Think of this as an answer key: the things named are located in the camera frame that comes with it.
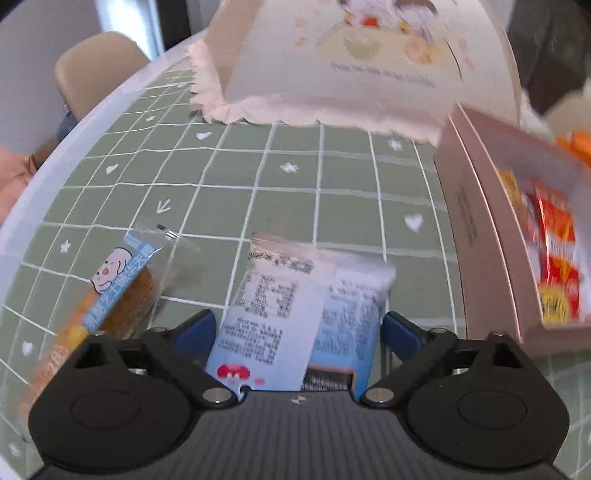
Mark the green checked tablecloth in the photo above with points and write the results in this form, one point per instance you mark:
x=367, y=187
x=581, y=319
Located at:
x=323, y=175

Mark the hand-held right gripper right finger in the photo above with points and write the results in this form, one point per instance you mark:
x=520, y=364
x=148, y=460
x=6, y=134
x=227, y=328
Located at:
x=401, y=332

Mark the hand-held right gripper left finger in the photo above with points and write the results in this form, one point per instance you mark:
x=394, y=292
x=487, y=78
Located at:
x=198, y=330

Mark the white and blue snack packet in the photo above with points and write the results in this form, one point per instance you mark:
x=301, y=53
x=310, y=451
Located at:
x=268, y=314

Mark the printed mesh food cover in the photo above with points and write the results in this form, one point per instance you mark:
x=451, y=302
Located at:
x=323, y=69

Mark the red patterned snack packet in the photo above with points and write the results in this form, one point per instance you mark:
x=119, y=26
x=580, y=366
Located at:
x=551, y=217

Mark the pink cardboard box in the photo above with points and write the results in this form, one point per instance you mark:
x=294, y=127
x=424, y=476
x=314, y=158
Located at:
x=485, y=258

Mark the red spicy strip packet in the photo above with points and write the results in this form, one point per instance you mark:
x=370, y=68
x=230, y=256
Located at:
x=561, y=281

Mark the orange bread stick packet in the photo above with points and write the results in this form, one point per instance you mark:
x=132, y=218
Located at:
x=115, y=286

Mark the orange snack bag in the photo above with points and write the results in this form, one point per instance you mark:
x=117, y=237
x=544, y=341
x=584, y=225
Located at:
x=579, y=143

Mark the beige chair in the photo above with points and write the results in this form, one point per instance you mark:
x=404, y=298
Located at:
x=97, y=64

